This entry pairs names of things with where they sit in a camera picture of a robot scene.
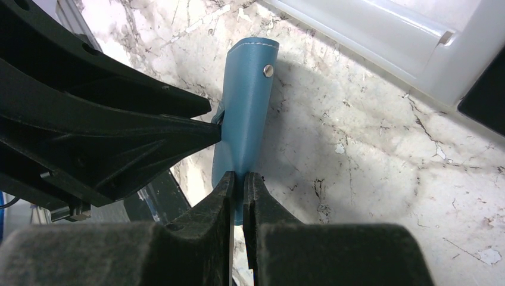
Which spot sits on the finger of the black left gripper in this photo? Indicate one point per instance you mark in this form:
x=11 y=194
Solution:
x=58 y=149
x=41 y=48

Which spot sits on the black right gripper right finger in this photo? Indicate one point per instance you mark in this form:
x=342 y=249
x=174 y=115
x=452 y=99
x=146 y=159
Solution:
x=284 y=251

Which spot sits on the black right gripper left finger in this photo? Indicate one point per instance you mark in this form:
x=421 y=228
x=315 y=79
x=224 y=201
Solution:
x=194 y=249

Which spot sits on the blue leather card holder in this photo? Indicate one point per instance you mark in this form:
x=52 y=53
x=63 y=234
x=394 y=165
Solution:
x=241 y=113

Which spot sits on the black right card bin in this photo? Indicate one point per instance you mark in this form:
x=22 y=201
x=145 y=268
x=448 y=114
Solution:
x=484 y=103

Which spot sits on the white middle card bin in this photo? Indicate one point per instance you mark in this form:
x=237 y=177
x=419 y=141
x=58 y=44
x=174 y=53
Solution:
x=440 y=48

